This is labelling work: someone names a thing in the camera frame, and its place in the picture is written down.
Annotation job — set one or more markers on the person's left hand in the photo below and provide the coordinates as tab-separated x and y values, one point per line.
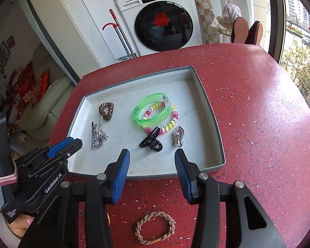
20	224

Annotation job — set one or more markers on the grey cardboard tray box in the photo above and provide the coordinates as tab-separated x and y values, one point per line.
124	137

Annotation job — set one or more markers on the black window frame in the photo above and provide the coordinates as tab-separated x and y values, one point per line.
276	18

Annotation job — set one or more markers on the silver heart hair clip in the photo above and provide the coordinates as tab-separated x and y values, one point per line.
178	134

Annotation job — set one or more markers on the checkered cloth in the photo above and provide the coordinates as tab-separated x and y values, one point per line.
205	13

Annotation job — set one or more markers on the red gift bags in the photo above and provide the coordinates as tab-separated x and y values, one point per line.
28	85

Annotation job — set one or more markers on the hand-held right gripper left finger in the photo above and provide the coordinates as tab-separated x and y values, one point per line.
121	175

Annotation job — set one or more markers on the cream sofa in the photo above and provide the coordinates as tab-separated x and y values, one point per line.
49	95

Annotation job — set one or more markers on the white cabinet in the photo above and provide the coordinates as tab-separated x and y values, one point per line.
80	18

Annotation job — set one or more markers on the white towel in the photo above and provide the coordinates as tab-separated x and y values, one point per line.
232	11

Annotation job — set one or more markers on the green glitter bangle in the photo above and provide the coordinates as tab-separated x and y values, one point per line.
137	113

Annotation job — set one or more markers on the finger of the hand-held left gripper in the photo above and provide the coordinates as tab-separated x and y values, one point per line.
59	147
73	147

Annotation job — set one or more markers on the white washing machine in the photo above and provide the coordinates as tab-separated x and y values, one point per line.
160	25

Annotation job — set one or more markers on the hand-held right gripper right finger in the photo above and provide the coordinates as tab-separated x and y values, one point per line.
182	175

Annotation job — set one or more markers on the silver sparkly hair clip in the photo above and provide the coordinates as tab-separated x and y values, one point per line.
99	140

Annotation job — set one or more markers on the pink elastic band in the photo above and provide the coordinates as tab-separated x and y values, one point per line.
7	179

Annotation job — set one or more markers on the black claw hair clip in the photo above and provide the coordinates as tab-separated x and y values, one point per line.
149	139

